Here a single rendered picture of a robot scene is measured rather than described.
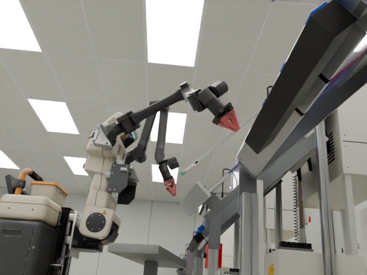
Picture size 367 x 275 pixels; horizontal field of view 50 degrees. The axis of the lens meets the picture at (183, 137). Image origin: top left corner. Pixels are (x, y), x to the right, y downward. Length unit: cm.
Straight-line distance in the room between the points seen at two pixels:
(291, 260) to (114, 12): 306
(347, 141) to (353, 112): 17
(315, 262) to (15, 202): 143
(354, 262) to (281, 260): 32
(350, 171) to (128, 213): 914
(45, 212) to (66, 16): 269
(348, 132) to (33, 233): 161
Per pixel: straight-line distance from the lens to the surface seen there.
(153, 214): 1078
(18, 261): 204
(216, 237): 172
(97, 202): 214
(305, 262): 185
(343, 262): 191
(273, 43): 439
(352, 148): 209
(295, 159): 195
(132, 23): 423
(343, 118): 214
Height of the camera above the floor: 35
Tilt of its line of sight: 24 degrees up
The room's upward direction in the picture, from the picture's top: 5 degrees clockwise
